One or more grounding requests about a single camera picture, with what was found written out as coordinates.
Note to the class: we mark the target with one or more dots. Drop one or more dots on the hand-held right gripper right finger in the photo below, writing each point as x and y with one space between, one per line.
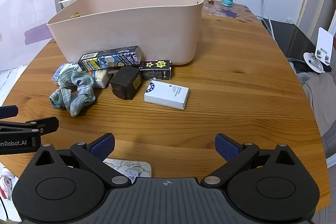
227 147

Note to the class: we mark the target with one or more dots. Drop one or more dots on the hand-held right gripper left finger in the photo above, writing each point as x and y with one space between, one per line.
103 147

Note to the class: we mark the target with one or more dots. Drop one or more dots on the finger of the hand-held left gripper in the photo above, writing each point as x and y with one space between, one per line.
9 111
48 124

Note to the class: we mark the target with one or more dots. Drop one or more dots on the green plaid scrunchie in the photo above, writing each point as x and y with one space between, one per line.
78 98

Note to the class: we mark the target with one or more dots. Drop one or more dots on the blue and white packet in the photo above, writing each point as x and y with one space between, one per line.
59 73

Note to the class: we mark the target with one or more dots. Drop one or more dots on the dark brown cube box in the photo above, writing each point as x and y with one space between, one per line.
126 83

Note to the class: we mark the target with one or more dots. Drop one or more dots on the cream packet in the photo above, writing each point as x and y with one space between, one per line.
101 78

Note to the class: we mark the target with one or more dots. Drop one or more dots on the long black cartoon box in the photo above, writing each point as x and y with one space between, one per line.
110 58

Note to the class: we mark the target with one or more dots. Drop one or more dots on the black box with yellow stars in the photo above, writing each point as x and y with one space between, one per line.
157 69

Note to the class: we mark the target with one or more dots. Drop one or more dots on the pink plastic storage bin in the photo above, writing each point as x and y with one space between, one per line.
131 26

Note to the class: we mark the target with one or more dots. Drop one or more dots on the patterned card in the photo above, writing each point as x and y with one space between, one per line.
123 165

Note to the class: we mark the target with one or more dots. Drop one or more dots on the white bedding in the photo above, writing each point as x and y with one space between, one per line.
10 82

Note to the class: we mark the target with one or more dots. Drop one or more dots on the red and white headphones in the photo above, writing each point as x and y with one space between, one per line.
4 182

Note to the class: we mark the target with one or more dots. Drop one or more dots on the white rectangular box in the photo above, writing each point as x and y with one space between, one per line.
166 95

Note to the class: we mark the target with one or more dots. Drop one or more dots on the grey clothing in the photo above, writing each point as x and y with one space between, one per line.
319 103

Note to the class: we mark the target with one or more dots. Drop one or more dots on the gold snack packet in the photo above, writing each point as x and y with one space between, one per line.
76 14

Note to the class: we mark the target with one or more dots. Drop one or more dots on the black flat device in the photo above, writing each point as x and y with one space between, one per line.
291 41

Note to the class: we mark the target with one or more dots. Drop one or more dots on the white paper sheet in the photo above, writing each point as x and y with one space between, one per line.
67 1

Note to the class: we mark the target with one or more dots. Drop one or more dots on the floral table mat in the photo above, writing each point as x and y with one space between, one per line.
231 12

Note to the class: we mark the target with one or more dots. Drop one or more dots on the white phone stand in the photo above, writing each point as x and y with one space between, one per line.
324 43

